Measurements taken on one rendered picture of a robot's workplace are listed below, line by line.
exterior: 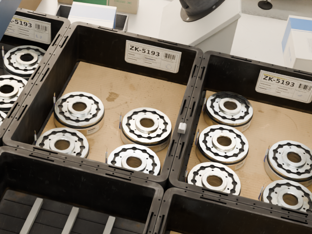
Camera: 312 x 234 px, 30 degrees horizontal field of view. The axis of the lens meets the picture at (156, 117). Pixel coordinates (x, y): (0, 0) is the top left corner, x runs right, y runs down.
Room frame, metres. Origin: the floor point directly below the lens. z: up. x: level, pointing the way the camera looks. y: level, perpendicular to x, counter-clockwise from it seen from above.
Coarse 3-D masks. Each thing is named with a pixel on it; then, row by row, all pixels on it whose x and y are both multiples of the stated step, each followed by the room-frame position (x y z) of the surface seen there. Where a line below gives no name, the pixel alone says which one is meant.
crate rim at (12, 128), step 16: (112, 32) 1.04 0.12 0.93; (128, 32) 1.05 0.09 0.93; (64, 48) 0.97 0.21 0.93; (176, 48) 1.03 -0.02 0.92; (192, 48) 1.03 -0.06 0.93; (48, 64) 0.91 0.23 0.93; (192, 80) 0.92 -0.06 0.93; (32, 96) 0.80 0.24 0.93; (16, 128) 0.72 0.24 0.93; (176, 128) 0.77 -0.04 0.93; (16, 144) 0.68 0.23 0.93; (176, 144) 0.73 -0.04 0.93; (80, 160) 0.66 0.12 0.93; (144, 176) 0.65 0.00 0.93; (160, 176) 0.65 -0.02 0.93
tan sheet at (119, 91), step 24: (96, 72) 1.02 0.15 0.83; (120, 72) 1.03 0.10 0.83; (96, 96) 0.94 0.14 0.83; (120, 96) 0.95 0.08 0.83; (144, 96) 0.96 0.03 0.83; (168, 96) 0.97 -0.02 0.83; (48, 120) 0.85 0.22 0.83; (96, 144) 0.80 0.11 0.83; (120, 144) 0.81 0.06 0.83; (168, 144) 0.83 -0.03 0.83
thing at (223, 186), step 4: (208, 172) 0.73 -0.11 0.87; (212, 172) 0.73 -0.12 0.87; (216, 172) 0.74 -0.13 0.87; (204, 176) 0.72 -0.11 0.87; (208, 176) 0.73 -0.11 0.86; (212, 176) 0.73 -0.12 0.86; (216, 176) 0.73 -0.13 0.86; (220, 176) 0.73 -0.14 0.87; (224, 176) 0.73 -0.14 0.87; (204, 180) 0.71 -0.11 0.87; (224, 180) 0.72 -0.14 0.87; (204, 184) 0.70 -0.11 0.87; (208, 184) 0.70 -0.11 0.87; (224, 184) 0.71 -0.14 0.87; (212, 188) 0.70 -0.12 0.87; (216, 188) 0.70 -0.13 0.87; (220, 188) 0.70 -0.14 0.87; (224, 188) 0.70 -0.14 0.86
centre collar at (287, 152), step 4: (284, 152) 0.81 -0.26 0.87; (288, 152) 0.82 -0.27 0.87; (292, 152) 0.82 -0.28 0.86; (296, 152) 0.82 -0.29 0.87; (300, 152) 0.82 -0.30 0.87; (284, 156) 0.80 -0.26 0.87; (300, 156) 0.81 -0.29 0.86; (304, 156) 0.81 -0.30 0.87; (284, 160) 0.79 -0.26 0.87; (288, 160) 0.79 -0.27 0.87; (304, 160) 0.80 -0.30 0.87; (288, 164) 0.79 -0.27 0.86; (292, 164) 0.79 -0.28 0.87; (296, 164) 0.79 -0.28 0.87; (300, 164) 0.79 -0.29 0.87; (304, 164) 0.79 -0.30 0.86
